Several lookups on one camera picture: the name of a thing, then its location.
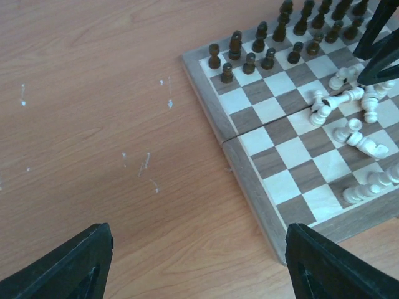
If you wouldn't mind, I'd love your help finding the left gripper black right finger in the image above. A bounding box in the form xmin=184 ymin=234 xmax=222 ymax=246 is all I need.
xmin=285 ymin=223 xmax=398 ymax=298

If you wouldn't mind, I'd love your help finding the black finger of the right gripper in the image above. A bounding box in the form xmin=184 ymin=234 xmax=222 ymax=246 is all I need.
xmin=353 ymin=0 xmax=398 ymax=86

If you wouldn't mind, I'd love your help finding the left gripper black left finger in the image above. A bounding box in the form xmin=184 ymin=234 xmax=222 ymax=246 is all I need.
xmin=1 ymin=223 xmax=113 ymax=298

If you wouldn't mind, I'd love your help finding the wooden chess board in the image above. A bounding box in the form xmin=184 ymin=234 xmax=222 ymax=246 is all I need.
xmin=182 ymin=12 xmax=398 ymax=263

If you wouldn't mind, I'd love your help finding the dark chess pieces row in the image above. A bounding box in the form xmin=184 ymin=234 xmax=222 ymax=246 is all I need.
xmin=201 ymin=1 xmax=371 ymax=94

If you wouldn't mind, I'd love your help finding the light lying chess piece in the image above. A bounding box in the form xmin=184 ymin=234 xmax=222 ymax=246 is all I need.
xmin=346 ymin=131 xmax=389 ymax=159

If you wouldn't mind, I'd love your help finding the light lying king piece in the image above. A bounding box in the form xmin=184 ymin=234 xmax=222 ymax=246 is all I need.
xmin=322 ymin=87 xmax=365 ymax=110

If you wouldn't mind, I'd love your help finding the light standing pawn piece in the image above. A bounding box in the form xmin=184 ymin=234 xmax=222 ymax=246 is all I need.
xmin=309 ymin=105 xmax=332 ymax=126

